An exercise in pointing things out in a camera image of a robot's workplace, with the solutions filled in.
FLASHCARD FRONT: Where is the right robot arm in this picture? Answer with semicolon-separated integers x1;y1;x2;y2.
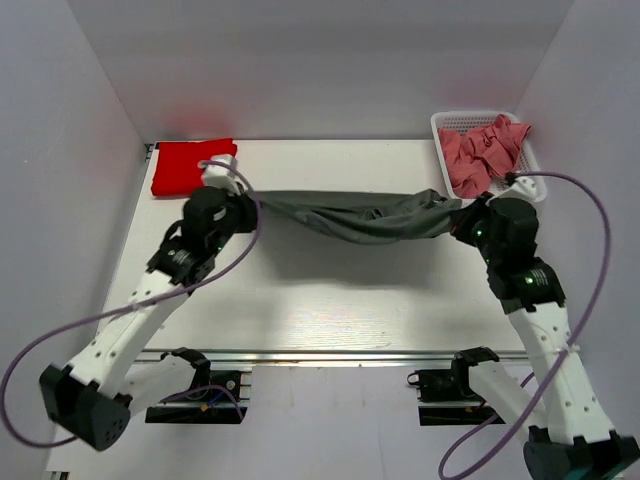
451;194;639;479

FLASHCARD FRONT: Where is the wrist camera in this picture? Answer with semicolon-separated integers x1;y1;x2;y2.
502;172;547;204
197;154;244;195

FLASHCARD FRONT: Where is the crumpled pink t-shirt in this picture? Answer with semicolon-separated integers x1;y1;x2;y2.
437;114;531;199

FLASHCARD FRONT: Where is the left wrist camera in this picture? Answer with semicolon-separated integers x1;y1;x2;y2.
197;154;244;195

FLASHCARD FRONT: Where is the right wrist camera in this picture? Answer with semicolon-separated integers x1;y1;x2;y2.
502;172;547;204

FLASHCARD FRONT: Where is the aluminium table rail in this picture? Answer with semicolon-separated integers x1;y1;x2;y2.
139;347;531;369

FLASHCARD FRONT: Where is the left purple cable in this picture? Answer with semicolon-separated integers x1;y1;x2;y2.
0;158;265;448

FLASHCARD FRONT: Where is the folded red t-shirt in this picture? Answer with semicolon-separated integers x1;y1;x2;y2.
151;138;238;198

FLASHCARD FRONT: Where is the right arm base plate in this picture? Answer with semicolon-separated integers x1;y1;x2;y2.
406;369;504;427

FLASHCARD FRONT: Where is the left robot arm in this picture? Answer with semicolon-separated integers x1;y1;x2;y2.
39;185;258;451

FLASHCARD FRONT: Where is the dark grey t-shirt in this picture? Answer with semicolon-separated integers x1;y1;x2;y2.
258;189;462;246

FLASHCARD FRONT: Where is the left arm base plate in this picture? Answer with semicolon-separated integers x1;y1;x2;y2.
144;368;252;425

